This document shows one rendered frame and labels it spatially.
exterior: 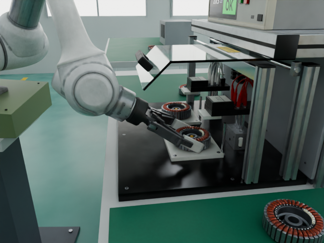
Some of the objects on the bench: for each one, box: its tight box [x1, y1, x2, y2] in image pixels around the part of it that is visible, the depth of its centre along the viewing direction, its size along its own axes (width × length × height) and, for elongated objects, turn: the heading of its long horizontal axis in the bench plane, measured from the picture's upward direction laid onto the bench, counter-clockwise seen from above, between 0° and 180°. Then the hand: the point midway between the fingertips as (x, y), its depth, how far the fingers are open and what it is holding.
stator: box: [262, 199, 324, 243], centre depth 56 cm, size 11×11×4 cm
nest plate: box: [158, 109, 201, 126], centre depth 107 cm, size 15×15×1 cm
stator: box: [174, 126, 211, 151], centre depth 84 cm, size 11×11×4 cm
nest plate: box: [163, 136, 224, 162], centre depth 85 cm, size 15×15×1 cm
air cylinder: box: [225, 123, 248, 150], centre depth 86 cm, size 5×8×6 cm
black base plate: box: [118, 100, 308, 202], centre depth 97 cm, size 47×64×2 cm
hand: (191, 137), depth 84 cm, fingers closed on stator, 11 cm apart
